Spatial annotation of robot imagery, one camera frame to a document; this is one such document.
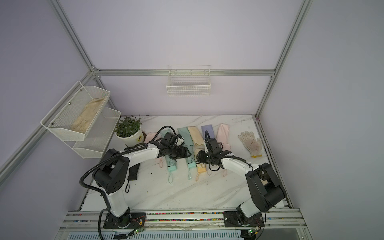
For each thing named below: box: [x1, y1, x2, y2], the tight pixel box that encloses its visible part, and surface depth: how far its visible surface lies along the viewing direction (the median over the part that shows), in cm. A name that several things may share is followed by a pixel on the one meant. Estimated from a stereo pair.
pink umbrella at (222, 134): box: [216, 123, 230, 144], surface depth 110 cm
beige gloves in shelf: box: [71, 96, 107, 134], surface depth 81 cm
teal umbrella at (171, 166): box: [165, 155, 178, 184], surface depth 92 cm
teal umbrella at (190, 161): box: [184, 144, 197, 180], surface depth 92 cm
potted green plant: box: [114, 115, 145, 146], surface depth 93 cm
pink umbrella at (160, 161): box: [157, 157, 164, 168], surface depth 95 cm
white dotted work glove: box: [237, 130, 263, 158], surface depth 106 cm
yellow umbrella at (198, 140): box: [187, 126, 205, 148], surface depth 106 cm
